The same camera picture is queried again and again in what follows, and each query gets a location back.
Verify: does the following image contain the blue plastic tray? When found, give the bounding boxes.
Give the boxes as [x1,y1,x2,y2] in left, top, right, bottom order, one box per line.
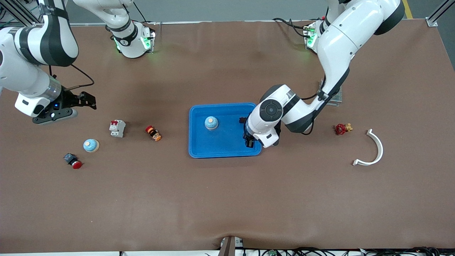
[188,103,262,158]

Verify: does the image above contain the brown table mat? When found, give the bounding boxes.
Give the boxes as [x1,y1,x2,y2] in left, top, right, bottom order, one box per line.
[0,20,455,254]

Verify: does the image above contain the red mushroom push button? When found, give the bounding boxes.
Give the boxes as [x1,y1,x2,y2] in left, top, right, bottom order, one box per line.
[63,153,83,169]

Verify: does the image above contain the yellow red emergency stop button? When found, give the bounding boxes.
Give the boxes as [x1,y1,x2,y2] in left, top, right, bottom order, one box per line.
[145,126,162,142]

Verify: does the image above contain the metal mesh power supply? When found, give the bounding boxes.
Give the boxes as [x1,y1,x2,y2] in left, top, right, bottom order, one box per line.
[320,80,343,106]

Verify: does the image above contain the white curved plastic piece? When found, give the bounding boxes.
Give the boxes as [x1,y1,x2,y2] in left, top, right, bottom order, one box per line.
[352,129,384,166]

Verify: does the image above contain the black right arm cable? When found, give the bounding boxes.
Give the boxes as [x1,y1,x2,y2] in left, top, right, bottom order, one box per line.
[48,63,95,91]

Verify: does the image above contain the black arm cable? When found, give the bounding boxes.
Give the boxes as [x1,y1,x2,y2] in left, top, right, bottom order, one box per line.
[48,63,95,91]
[300,91,326,135]

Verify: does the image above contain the white circuit breaker red switch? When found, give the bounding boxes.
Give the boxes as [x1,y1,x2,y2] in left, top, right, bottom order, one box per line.
[109,120,126,138]

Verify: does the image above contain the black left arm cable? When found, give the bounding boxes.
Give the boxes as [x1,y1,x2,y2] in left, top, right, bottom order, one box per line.
[300,91,326,135]

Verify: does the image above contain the aluminium frame profile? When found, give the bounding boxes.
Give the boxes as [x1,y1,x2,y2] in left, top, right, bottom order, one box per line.
[0,0,45,28]
[426,0,455,27]

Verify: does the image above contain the grey metal bracket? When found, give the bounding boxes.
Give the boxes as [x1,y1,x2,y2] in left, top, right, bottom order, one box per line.
[218,235,244,256]

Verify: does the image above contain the black arm base cables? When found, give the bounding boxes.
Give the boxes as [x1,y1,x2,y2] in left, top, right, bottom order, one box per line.
[272,17,310,38]

